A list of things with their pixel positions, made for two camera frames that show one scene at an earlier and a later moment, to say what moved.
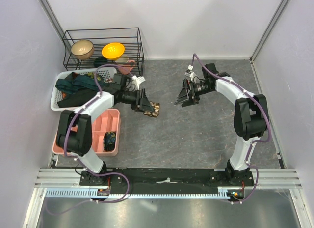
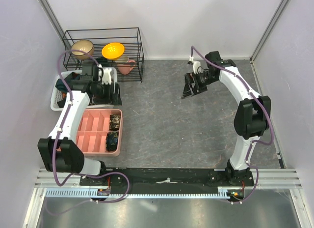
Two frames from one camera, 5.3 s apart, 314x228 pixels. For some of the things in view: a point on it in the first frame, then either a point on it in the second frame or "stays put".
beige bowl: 83,49 stays put
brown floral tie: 155,113 -> 114,122
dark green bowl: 99,61 stays put
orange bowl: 113,50 stays put
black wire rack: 121,48 stays put
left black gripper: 144,104 -> 114,99
